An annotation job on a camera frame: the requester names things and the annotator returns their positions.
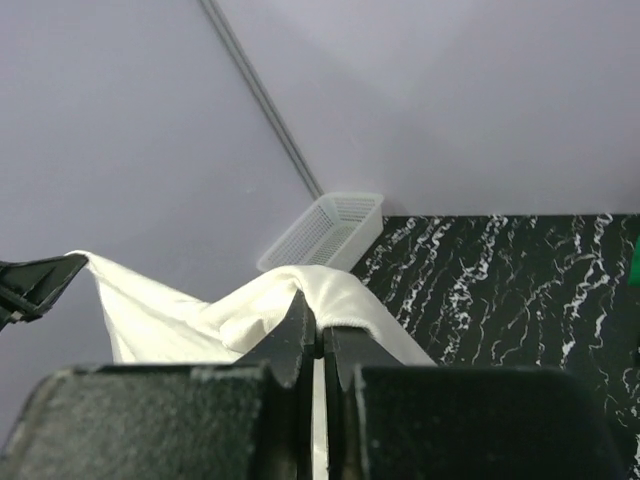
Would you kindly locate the green folded t shirt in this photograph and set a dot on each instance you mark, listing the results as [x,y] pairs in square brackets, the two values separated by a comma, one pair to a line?
[634,267]

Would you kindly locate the left aluminium corner post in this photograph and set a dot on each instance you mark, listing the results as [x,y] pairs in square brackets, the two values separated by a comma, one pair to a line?
[223,29]

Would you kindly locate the white plastic mesh basket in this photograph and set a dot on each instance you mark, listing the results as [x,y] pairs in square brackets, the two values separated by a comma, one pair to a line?
[335,231]

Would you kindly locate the white t shirt red print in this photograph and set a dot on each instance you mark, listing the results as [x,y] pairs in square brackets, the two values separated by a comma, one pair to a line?
[151,323]

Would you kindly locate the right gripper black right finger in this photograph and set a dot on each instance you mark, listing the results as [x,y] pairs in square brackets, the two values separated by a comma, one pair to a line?
[387,420]

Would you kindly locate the black marble pattern mat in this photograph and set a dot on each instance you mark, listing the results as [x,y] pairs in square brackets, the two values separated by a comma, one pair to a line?
[546,291]

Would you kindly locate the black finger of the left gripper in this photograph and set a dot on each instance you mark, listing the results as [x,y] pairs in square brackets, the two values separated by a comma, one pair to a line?
[30,289]

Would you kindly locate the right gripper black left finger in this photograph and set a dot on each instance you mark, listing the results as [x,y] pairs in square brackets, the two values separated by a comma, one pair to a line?
[250,419]

